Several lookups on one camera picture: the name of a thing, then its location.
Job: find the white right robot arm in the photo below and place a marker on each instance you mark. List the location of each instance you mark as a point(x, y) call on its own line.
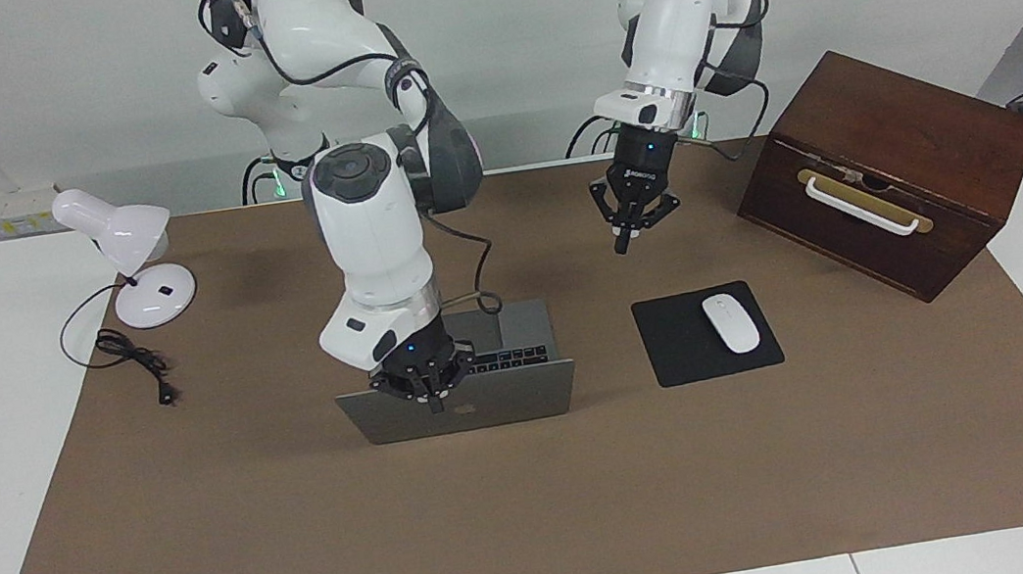
point(364, 217)

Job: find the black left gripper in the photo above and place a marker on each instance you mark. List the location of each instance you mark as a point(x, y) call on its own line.
point(642, 166)

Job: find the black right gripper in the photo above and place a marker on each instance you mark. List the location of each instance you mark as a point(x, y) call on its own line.
point(420, 343)

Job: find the dark brown wooden box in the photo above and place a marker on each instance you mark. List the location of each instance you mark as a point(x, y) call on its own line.
point(918, 145)

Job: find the brown table mat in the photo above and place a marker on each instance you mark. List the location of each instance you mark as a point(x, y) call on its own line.
point(503, 525)

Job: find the white computer mouse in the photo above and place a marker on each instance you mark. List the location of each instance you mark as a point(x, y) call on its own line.
point(732, 324)

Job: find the white power strip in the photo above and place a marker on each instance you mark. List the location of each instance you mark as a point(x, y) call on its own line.
point(7, 210)

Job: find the silver grey laptop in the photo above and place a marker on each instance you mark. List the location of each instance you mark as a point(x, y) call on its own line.
point(507, 406)

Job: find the white desk lamp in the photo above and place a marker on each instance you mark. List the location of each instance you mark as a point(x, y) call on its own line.
point(123, 229)

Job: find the black mouse pad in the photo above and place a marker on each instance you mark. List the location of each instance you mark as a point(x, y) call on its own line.
point(677, 344)

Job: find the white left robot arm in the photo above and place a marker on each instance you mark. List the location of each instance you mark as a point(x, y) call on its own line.
point(675, 28)

